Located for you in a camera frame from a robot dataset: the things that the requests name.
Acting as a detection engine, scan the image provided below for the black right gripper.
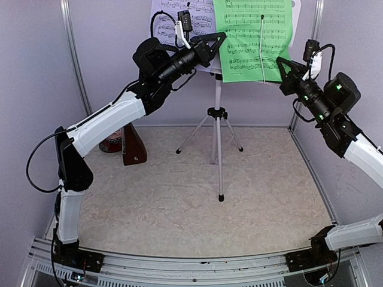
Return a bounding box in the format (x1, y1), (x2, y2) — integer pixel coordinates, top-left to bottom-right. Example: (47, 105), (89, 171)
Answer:
(277, 55), (335, 124)

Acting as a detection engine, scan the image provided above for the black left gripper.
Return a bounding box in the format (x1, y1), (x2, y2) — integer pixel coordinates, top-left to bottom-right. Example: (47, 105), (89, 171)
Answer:
(157, 30), (226, 85)

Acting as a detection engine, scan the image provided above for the white sheet music page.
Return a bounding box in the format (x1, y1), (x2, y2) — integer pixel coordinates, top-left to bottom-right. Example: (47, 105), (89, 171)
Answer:
(133, 10), (226, 82)

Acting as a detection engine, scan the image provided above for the black right camera cable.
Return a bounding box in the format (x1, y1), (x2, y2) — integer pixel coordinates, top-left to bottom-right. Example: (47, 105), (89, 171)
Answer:
(318, 44), (336, 83)

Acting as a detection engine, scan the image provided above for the black left camera cable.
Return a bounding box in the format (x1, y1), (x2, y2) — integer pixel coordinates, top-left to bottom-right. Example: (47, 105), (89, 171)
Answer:
(148, 10), (180, 39)

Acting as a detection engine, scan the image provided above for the white perforated music stand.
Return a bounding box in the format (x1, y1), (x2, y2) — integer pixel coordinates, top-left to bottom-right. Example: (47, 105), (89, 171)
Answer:
(175, 0), (302, 203)

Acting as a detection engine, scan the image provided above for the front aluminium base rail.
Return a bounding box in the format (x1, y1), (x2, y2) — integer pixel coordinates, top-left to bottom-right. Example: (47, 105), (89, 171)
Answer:
(19, 238), (371, 286)

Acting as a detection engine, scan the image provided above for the patterned ceramic bowl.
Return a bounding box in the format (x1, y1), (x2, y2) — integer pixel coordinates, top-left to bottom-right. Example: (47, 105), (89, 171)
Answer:
(106, 129), (122, 145)

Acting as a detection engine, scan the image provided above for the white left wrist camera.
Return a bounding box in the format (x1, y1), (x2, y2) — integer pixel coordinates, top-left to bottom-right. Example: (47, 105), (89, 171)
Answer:
(175, 10), (193, 49)

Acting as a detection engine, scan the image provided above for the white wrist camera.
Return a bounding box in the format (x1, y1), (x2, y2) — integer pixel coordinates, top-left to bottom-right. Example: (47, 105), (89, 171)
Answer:
(175, 10), (193, 49)
(302, 39), (323, 81)

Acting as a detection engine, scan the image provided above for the dark round saucer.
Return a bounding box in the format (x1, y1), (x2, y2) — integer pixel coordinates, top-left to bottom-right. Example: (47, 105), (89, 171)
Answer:
(99, 142), (122, 153)

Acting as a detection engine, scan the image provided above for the left aluminium frame post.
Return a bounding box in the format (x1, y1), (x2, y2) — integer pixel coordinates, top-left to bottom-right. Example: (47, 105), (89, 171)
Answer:
(59, 0), (93, 116)

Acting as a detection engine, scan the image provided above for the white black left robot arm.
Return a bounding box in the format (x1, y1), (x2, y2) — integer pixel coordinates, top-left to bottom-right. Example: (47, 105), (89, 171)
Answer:
(55, 32), (226, 266)

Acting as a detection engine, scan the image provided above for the green sheet music page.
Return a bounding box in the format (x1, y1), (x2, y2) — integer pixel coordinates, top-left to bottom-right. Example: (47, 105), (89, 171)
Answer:
(214, 0), (293, 83)

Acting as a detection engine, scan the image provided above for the brown wooden metronome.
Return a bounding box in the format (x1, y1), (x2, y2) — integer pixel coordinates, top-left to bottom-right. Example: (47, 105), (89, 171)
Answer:
(122, 124), (147, 166)

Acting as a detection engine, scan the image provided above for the right aluminium frame post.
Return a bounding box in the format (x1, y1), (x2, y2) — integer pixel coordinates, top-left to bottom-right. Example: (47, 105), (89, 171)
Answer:
(290, 0), (324, 133)

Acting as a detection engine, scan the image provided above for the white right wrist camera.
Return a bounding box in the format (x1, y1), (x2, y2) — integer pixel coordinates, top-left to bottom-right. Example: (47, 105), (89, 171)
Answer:
(302, 39), (323, 81)

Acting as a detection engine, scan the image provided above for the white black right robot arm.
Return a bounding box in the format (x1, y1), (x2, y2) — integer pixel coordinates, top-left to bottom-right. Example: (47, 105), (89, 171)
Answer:
(276, 57), (382, 265)

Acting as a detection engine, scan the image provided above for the black camera cable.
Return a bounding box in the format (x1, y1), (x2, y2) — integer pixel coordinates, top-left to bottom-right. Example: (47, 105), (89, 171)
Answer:
(318, 44), (336, 83)
(148, 10), (180, 39)

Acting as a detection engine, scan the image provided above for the aluminium frame post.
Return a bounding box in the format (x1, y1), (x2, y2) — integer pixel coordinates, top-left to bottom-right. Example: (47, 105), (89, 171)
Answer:
(59, 0), (93, 116)
(290, 0), (324, 133)

